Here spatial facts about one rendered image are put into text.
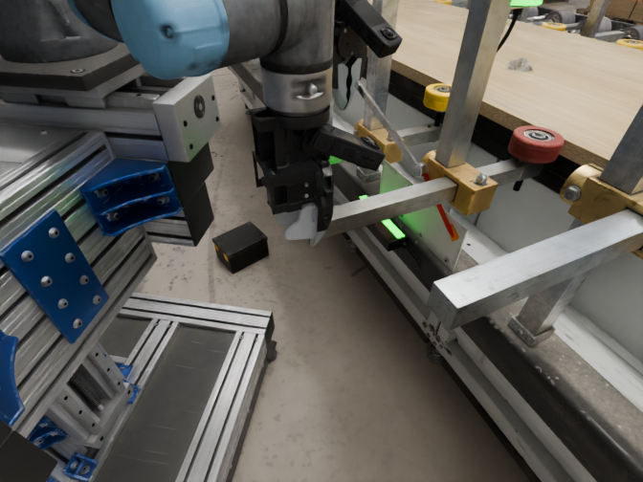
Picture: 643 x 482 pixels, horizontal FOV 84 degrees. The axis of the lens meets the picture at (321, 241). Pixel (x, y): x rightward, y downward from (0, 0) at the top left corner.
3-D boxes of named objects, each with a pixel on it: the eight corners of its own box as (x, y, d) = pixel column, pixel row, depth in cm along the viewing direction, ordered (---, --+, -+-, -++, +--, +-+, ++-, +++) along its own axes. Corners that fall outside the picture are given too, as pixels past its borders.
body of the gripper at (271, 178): (255, 189, 49) (244, 100, 41) (314, 176, 52) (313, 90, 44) (274, 221, 44) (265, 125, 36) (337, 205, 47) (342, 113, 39)
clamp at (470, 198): (465, 216, 58) (474, 190, 55) (416, 177, 68) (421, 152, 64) (492, 208, 60) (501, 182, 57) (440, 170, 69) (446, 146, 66)
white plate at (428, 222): (451, 272, 66) (465, 230, 59) (377, 198, 83) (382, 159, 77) (454, 271, 66) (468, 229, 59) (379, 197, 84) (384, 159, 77)
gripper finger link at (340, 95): (325, 103, 72) (326, 53, 66) (347, 111, 69) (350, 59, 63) (314, 107, 71) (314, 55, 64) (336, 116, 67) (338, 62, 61)
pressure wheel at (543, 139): (517, 206, 65) (543, 146, 57) (484, 184, 70) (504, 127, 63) (548, 195, 67) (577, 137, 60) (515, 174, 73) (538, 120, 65)
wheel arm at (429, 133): (270, 183, 73) (268, 164, 70) (265, 174, 75) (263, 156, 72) (444, 142, 86) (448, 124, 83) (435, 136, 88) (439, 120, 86)
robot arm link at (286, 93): (315, 51, 41) (348, 71, 36) (315, 92, 44) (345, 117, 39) (251, 57, 39) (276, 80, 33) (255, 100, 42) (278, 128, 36)
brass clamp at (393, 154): (380, 166, 78) (382, 144, 74) (350, 141, 87) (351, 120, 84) (404, 161, 80) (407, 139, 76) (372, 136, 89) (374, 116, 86)
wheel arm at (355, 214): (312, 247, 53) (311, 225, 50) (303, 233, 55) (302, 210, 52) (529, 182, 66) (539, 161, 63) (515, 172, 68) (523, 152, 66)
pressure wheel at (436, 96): (451, 146, 82) (463, 95, 75) (414, 142, 84) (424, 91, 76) (452, 131, 88) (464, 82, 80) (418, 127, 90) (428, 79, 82)
